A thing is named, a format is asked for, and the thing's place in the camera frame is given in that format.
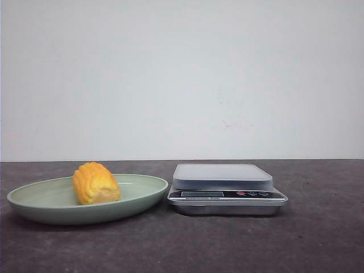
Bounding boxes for yellow corn cob piece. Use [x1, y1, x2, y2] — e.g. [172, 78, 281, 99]
[72, 162, 121, 205]

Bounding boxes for silver digital kitchen scale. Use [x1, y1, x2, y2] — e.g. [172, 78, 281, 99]
[167, 163, 288, 216]

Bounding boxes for light green oval plate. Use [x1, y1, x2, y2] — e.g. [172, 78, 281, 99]
[7, 174, 168, 225]

